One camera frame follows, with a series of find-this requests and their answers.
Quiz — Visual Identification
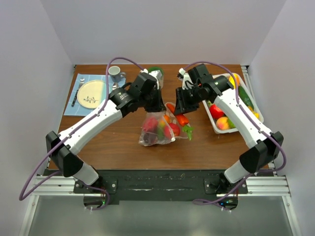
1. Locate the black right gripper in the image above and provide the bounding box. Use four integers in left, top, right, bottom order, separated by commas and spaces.
174, 86, 203, 116

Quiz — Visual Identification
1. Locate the red bell pepper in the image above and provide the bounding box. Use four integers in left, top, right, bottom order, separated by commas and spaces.
142, 117, 158, 133

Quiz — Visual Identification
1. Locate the clear polka-dot zip bag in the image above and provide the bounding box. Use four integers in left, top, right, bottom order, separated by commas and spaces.
138, 102, 193, 147

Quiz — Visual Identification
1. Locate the red apple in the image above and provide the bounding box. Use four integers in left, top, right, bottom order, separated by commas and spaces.
169, 123, 181, 137

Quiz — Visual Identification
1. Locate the dark purple mangosteen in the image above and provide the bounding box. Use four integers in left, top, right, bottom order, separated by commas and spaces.
143, 132, 158, 146

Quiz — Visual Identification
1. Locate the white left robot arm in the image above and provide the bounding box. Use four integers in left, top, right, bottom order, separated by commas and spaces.
46, 70, 165, 193

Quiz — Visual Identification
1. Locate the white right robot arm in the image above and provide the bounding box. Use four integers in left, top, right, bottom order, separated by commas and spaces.
175, 62, 284, 193

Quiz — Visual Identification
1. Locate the orange tangerine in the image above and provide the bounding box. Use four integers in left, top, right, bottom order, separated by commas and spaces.
163, 115, 171, 123

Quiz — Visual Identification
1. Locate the green-lined floral mug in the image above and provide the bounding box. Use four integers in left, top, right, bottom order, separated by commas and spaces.
148, 66, 164, 89

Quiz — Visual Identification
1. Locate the red pomegranate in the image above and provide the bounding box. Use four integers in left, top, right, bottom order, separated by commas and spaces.
209, 104, 224, 120

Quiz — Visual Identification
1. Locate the peach fruit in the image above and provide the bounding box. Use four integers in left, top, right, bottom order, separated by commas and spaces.
216, 117, 230, 130

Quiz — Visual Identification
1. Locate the grey ceramic mug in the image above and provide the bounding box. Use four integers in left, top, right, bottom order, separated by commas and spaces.
108, 66, 126, 83

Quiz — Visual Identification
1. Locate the yellow-orange mango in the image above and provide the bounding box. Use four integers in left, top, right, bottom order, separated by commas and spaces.
228, 73, 240, 88

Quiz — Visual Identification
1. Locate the green cucumber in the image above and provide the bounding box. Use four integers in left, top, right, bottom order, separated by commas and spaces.
238, 86, 254, 110

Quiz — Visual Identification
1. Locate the cream and blue plate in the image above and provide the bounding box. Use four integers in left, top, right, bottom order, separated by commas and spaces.
77, 80, 106, 109

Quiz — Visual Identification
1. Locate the white perforated plastic basket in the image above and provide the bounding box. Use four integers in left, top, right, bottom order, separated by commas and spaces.
202, 75, 264, 134

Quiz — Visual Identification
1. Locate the yellow bell pepper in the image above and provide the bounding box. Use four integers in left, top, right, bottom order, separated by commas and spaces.
248, 106, 259, 119

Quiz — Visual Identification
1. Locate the blue checked placemat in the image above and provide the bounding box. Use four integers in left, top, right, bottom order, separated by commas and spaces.
64, 73, 126, 117

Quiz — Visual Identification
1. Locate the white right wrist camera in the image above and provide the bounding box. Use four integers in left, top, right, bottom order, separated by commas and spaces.
177, 68, 194, 89

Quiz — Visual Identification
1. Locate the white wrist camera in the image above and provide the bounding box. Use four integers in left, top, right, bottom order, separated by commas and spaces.
177, 68, 194, 89
140, 69, 163, 80

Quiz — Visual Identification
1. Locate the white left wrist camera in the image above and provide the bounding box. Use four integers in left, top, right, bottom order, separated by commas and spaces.
140, 69, 163, 80

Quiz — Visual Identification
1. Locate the black-handled spoon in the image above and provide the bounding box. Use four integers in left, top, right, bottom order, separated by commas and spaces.
112, 82, 119, 90

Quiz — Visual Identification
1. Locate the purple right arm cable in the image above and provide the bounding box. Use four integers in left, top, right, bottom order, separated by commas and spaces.
192, 61, 287, 209

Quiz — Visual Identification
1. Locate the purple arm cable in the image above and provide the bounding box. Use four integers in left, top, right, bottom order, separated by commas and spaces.
19, 57, 148, 211
192, 61, 287, 209

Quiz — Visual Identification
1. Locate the black-handled fork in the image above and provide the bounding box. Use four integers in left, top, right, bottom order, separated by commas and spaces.
71, 77, 85, 107

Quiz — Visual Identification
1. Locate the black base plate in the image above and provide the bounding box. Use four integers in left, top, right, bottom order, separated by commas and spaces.
73, 169, 249, 206

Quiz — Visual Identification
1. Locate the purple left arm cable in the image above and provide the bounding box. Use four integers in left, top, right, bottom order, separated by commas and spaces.
19, 57, 148, 211

